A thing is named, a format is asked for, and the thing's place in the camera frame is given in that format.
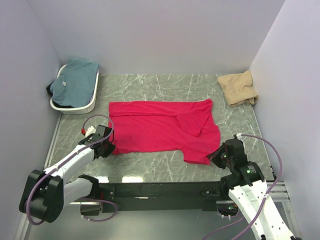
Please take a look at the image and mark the red t shirt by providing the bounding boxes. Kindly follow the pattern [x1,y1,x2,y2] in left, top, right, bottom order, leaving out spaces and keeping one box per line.
[108,99,221,166]

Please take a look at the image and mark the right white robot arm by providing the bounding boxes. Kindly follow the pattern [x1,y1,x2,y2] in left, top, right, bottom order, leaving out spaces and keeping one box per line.
[207,133,298,240]

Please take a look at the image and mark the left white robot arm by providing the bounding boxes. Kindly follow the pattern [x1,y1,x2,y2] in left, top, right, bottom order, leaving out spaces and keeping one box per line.
[18,125,116,226]

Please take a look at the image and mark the white laundry basket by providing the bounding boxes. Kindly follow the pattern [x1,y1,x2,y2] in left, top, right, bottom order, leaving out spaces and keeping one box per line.
[49,70,100,115]

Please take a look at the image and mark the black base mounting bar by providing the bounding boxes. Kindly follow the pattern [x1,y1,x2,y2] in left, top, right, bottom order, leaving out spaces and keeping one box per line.
[87,181,238,217]

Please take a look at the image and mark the teal blue t shirt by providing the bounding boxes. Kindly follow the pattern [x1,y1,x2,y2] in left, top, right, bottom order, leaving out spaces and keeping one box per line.
[50,57,100,108]

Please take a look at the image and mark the beige folded t shirt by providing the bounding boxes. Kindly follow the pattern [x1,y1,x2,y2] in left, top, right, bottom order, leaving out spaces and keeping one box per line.
[217,70,259,107]

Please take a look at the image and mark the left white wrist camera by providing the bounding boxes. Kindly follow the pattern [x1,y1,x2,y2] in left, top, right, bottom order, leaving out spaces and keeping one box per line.
[81,126,96,137]

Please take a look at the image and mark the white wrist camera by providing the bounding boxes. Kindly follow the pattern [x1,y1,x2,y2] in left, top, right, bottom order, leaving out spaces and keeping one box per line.
[233,133,244,142]
[81,126,96,137]

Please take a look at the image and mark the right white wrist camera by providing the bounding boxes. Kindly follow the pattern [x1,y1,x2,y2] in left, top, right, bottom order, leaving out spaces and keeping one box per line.
[233,133,244,142]

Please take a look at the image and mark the aluminium frame rail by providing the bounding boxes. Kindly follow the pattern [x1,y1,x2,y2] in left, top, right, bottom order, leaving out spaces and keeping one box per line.
[39,144,291,205]

